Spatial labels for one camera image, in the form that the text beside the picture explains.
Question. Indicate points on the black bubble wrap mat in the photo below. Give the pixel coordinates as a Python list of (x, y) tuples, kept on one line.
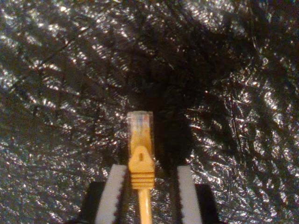
[(70, 70)]

